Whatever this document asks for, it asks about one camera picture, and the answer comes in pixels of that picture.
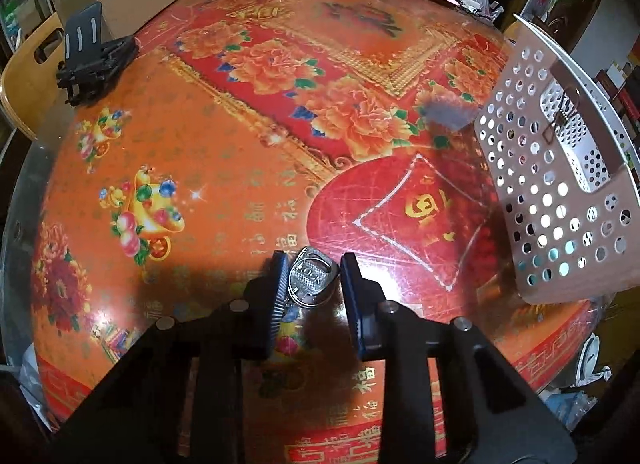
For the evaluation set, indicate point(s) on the white perforated plastic basket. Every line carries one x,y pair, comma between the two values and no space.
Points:
530,164

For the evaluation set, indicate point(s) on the silver key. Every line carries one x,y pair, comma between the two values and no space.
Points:
307,279

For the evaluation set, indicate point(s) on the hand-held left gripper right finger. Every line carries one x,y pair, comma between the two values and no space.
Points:
352,304

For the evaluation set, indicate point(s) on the white round appliance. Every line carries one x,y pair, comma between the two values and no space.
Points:
587,359

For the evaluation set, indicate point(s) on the translucent grey plastic piece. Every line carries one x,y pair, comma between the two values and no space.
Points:
445,111

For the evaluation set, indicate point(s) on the red floral tablecloth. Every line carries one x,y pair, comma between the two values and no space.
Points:
200,144

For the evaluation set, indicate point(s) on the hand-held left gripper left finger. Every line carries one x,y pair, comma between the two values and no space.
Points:
279,304

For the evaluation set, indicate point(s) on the black phone stand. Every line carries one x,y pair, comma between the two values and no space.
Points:
82,36

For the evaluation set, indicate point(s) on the wooden chair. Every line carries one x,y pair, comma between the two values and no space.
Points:
25,89

